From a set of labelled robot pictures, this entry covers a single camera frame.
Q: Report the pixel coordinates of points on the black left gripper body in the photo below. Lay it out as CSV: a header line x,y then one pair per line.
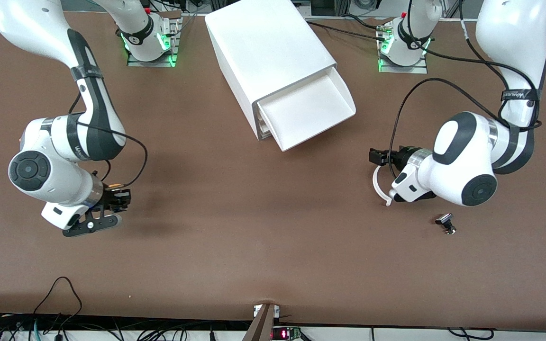
x,y
402,157

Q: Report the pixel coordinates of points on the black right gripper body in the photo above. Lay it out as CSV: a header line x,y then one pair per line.
x,y
110,197

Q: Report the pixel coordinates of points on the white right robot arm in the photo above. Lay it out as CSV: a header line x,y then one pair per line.
x,y
55,175

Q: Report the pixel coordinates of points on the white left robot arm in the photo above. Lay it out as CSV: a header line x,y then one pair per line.
x,y
462,161

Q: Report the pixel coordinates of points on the black metal T-nut bolt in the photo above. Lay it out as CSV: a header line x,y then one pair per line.
x,y
445,219

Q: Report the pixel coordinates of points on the circuit board with red light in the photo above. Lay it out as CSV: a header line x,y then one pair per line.
x,y
285,334

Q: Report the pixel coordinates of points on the white semicircular bracket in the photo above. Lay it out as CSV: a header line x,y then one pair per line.
x,y
375,184

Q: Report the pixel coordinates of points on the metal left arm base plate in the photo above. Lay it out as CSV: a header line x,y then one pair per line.
x,y
410,69

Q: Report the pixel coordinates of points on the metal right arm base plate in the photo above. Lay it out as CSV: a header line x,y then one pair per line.
x,y
152,64

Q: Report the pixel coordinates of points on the brown camera mount wedge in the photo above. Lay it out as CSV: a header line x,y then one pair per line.
x,y
261,327

